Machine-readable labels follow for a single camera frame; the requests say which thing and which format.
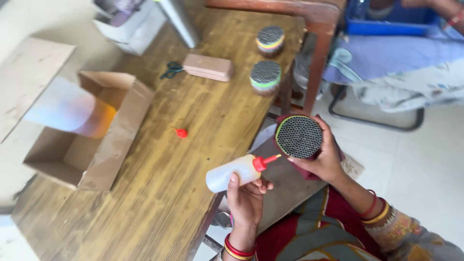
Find white glue bottle red nozzle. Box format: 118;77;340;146
205;154;282;194

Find person's red patterned garment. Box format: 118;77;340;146
214;185;388;261

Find open cardboard box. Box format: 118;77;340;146
22;71;156;192

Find silver metal cylinder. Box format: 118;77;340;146
155;0;201;49

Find dark green scissors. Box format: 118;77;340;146
160;61;185;80

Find brown rectangular block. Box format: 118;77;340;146
182;54;235;83

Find brown wooden chair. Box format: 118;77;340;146
203;0;347;117

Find black metal chair frame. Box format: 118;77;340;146
328;85;425;132

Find tube bundle with rainbow bands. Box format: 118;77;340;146
255;25;286;57

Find grey cardboard lap board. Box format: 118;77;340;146
217;120;365;237

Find tube bundle with green band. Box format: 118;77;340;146
249;60;283;97

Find blue plastic crate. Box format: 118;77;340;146
344;0;441;37

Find person's right hand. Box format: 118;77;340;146
287;115;346;184

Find white carton with contents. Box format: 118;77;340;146
92;0;168;57

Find yellow bangle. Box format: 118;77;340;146
360;201;391;225

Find thin red bangle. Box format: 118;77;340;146
357;189;378;218

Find flat wooden board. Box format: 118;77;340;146
0;36;77;144

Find person's left hand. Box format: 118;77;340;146
226;173;275;237

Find red and gold wrist bangles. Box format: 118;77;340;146
224;233;256;261

